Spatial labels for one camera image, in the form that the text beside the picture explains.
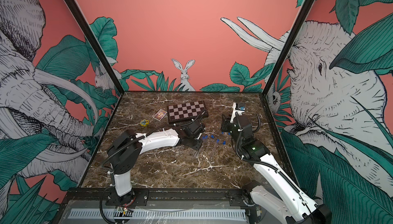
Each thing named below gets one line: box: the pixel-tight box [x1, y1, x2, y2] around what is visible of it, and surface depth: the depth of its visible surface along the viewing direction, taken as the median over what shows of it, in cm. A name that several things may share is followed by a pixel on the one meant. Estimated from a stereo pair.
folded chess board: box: [166, 100, 207, 124], surface depth 109 cm
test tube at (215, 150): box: [210, 141, 220, 161], surface depth 92 cm
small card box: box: [153, 108, 168, 122], surface depth 106 cm
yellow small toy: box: [140, 119, 150, 127], surface depth 103 cm
